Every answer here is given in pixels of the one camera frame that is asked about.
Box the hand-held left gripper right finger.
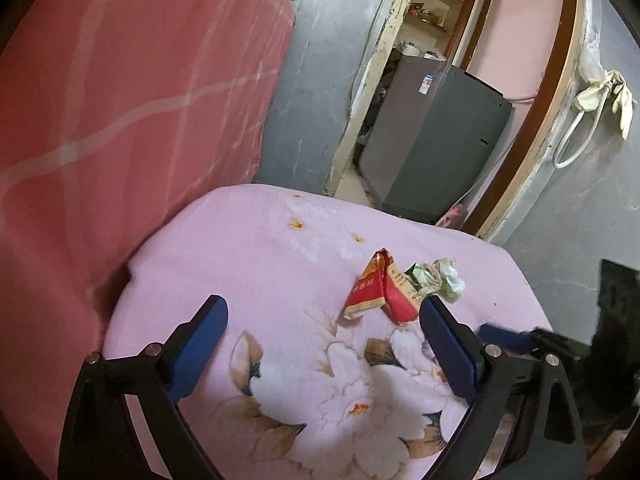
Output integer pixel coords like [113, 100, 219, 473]
[419, 295, 588, 480]

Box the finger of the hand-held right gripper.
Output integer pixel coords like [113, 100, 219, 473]
[477, 324, 596, 366]

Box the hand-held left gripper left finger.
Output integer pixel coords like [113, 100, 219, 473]
[57, 295, 230, 480]

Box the white green wrapper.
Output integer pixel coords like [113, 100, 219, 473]
[417, 257, 467, 303]

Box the red cigarette packet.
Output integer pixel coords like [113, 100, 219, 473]
[342, 248, 421, 328]

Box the pink blanket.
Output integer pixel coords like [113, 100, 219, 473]
[102, 183, 553, 480]

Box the pink patterned cloth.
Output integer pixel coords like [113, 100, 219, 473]
[435, 204, 468, 229]

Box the grey washing machine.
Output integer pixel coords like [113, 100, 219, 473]
[359, 55, 514, 225]

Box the cream rubber glove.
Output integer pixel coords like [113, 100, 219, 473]
[574, 77, 613, 112]
[605, 70, 639, 141]

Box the red plaid cloth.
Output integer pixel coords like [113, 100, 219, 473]
[0, 0, 297, 411]

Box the white plastic bag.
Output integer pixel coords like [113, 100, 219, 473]
[580, 35, 609, 86]

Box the wooden shelf unit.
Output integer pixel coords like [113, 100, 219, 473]
[402, 0, 486, 46]

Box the white hose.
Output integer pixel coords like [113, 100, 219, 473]
[552, 105, 601, 169]

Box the wooden door frame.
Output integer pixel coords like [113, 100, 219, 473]
[324, 0, 587, 242]

